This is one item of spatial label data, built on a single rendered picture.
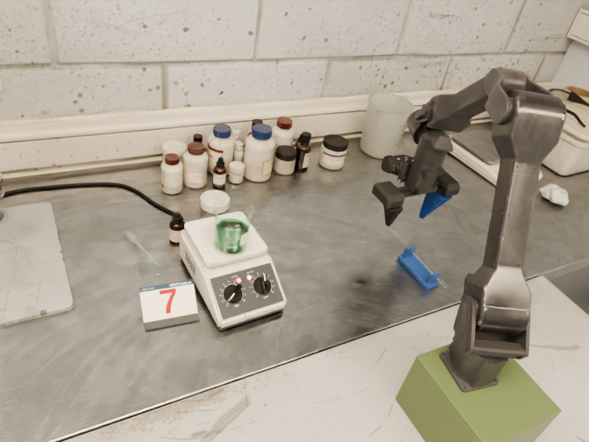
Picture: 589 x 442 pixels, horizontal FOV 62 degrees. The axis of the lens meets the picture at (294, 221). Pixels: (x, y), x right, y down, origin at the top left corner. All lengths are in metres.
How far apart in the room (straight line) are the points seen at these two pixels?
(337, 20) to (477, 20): 0.50
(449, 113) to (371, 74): 0.62
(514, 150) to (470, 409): 0.35
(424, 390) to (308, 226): 0.47
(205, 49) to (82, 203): 0.44
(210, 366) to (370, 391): 0.26
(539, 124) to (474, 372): 0.34
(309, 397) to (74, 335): 0.38
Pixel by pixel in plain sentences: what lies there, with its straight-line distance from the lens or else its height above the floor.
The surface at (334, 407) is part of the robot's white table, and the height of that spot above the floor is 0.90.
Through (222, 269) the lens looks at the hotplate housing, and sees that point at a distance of 0.85.
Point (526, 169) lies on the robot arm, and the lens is 0.69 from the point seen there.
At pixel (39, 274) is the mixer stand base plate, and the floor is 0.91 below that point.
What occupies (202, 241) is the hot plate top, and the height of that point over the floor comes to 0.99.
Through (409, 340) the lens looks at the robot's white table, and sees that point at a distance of 0.92.
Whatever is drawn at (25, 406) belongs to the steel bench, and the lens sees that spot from 0.81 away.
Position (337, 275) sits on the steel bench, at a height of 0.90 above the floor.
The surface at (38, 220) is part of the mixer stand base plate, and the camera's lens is 1.07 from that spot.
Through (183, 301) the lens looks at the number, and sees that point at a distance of 0.87.
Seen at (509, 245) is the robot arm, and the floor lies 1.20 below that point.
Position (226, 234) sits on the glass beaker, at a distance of 0.82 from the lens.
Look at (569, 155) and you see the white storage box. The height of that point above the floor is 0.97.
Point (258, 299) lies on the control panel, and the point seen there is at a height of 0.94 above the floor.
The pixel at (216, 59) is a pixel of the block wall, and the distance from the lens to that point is 1.23.
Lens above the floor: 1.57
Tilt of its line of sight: 37 degrees down
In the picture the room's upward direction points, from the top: 12 degrees clockwise
